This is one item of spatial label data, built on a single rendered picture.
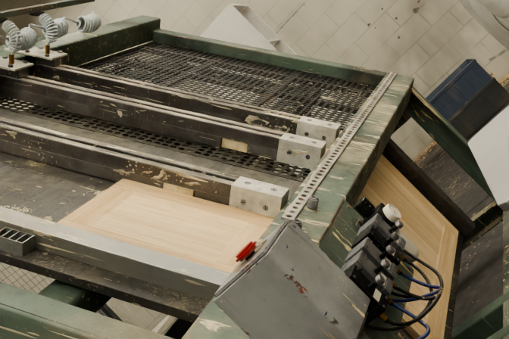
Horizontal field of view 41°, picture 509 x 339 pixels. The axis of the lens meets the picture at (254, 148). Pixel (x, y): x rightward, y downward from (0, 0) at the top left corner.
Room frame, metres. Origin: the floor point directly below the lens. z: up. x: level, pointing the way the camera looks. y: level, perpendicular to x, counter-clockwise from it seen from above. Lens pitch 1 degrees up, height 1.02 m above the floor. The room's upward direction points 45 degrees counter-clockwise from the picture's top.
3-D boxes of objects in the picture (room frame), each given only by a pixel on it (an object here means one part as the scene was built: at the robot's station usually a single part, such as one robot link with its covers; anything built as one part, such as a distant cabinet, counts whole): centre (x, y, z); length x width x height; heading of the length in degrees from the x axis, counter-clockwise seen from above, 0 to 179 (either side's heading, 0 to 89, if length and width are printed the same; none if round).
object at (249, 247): (0.98, 0.11, 0.93); 0.04 x 0.04 x 0.02
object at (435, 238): (2.40, -0.15, 0.53); 0.90 x 0.02 x 0.55; 154
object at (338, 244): (1.40, -0.02, 0.69); 0.50 x 0.14 x 0.24; 154
